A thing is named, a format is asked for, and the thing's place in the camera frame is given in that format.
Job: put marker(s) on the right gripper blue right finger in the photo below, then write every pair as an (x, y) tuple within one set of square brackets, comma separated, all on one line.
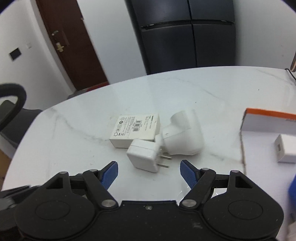
[(199, 180)]

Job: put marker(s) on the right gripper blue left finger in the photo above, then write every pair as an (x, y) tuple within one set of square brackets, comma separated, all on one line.
[(97, 183)]

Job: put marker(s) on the white mosquito repellent heater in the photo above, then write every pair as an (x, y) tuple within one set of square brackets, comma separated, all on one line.
[(183, 136)]

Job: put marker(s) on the white rounded plug adapter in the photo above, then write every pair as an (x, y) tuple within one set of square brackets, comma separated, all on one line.
[(147, 155)]

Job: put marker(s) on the white power adapter box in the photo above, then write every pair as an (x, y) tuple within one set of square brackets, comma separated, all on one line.
[(134, 126)]

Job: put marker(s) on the small white cube charger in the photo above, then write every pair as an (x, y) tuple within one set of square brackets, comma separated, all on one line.
[(285, 146)]

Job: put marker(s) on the black chair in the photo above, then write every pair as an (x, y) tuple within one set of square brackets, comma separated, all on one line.
[(17, 128)]

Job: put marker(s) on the white orange-rimmed box tray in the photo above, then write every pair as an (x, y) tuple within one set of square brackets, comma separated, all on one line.
[(259, 130)]

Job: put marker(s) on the red floor mat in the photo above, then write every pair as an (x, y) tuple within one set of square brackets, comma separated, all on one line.
[(94, 87)]

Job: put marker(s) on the black four-door refrigerator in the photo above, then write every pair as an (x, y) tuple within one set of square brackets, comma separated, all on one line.
[(174, 35)]

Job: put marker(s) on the dark grey air fryer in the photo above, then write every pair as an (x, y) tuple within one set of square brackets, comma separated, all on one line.
[(293, 64)]

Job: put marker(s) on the dark brown door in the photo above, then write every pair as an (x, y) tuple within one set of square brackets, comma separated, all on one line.
[(64, 23)]

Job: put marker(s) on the black wall panel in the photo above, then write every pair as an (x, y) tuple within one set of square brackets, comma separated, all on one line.
[(15, 54)]

